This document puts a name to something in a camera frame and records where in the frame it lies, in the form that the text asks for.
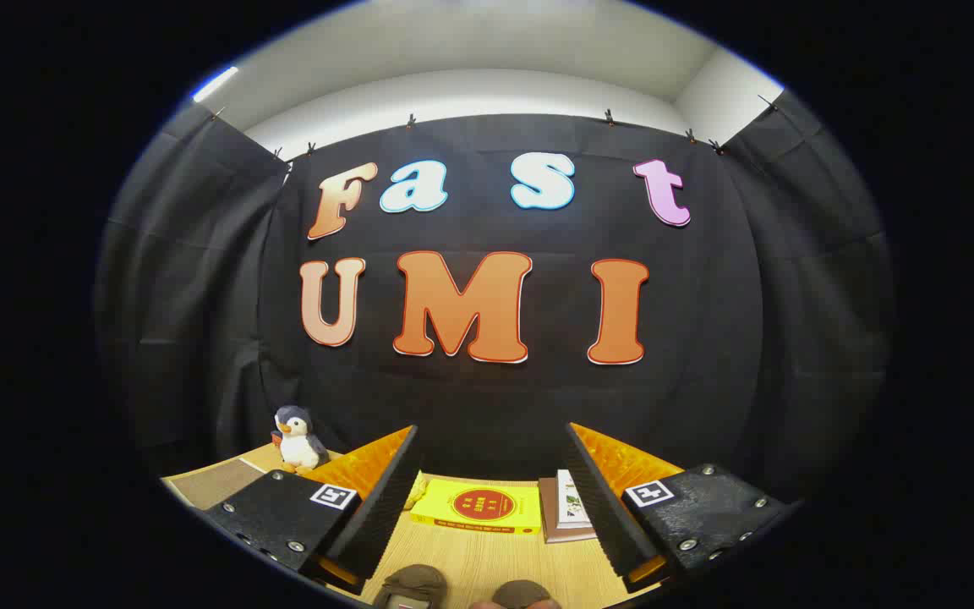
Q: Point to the yellow book with red circle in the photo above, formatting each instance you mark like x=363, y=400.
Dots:
x=478, y=506

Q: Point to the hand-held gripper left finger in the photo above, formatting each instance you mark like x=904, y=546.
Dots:
x=381, y=507

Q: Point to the black backdrop cloth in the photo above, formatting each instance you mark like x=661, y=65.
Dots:
x=470, y=397

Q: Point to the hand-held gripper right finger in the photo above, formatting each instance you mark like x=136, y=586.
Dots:
x=601, y=499

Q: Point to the brown book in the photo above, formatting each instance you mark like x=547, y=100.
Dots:
x=548, y=516

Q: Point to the brown fuzzy bow shoe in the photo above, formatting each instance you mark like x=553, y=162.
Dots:
x=525, y=595
x=411, y=584

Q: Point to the yellow round plush cushion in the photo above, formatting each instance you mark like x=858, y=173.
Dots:
x=413, y=495

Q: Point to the penguin plush toy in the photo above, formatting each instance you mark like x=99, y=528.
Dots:
x=299, y=444

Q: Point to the white illustrated book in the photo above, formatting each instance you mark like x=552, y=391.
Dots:
x=571, y=503

